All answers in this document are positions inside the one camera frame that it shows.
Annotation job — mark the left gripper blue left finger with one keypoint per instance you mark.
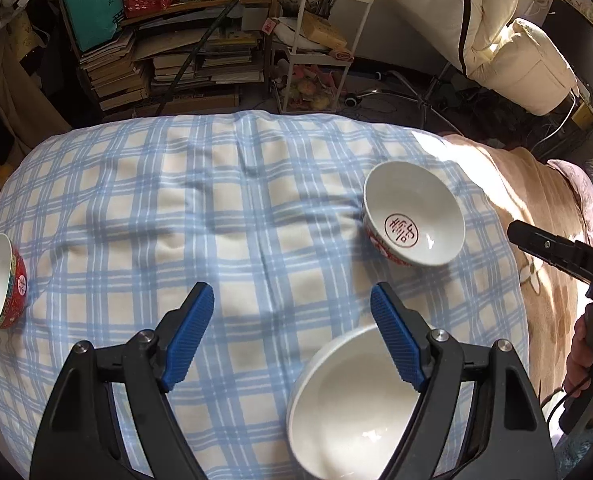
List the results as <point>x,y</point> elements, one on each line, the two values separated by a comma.
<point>180,333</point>

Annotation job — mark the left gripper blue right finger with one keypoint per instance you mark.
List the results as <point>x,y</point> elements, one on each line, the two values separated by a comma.
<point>404,332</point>

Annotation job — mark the large white bowl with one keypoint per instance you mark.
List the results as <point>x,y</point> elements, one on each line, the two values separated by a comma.
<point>349,408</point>

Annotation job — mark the red bowl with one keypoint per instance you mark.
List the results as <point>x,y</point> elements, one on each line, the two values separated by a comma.
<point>13,283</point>
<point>410,216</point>

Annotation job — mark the person's right hand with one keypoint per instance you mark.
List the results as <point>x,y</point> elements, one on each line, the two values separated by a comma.
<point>580,357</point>

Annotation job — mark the brown flower blanket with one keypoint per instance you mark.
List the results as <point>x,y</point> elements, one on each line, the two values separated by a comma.
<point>556,197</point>

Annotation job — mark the blue plaid cloth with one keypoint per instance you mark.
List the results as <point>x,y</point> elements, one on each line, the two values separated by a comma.
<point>117,223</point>

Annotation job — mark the black monitor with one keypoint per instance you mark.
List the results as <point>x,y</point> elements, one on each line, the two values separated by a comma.
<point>572,34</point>

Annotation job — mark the stack of books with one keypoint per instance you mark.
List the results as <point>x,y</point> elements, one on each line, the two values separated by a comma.
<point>116,77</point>

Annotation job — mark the brown coat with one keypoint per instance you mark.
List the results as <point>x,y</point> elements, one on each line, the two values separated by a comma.
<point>26,113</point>

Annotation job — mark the wooden shelf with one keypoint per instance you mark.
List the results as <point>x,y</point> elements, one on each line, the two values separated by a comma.
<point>165,38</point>

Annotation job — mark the white recliner chair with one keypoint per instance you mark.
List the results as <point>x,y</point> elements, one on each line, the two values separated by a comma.
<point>491,46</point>

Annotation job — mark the black reaching pole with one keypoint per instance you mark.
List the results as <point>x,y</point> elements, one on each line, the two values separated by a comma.
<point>169,94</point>

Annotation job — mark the white utility cart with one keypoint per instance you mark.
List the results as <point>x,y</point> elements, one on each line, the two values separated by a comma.
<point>311,57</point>

